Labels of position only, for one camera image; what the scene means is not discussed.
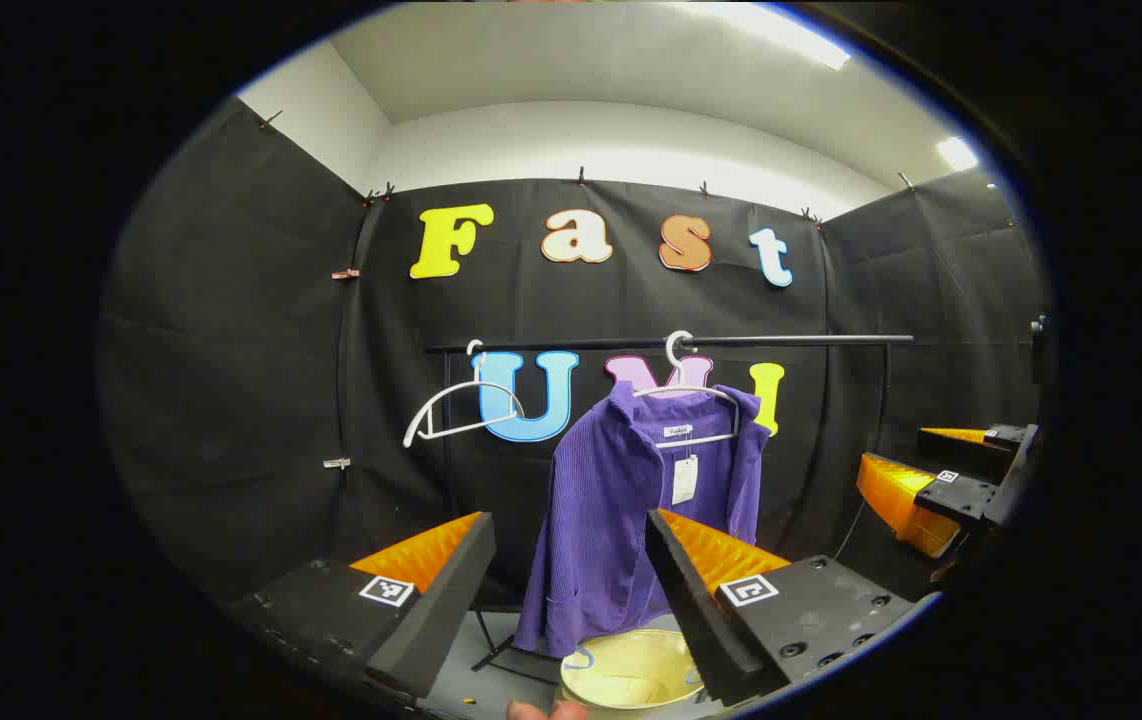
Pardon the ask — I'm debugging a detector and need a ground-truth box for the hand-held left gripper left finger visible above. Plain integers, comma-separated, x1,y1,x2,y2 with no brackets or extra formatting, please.
229,511,498,701

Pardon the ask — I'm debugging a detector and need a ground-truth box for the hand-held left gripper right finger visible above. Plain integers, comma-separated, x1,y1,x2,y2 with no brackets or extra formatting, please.
644,507,920,707

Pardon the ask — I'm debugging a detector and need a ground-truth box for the cream laundry hamper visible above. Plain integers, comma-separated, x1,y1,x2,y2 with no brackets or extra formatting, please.
559,628,707,713

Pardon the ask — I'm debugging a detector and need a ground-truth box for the purple ribbed shirt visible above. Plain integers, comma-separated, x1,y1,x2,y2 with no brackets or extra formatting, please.
513,380,772,659

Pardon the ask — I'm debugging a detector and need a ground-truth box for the white plastic hanger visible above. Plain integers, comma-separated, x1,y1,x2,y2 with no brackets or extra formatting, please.
403,340,526,448
631,330,742,447

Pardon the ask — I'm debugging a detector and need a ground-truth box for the black clothes rack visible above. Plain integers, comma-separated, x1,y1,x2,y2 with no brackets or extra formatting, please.
428,333,914,687

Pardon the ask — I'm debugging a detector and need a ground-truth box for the row of black cloth clips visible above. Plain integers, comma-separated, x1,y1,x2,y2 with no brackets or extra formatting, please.
258,108,918,227

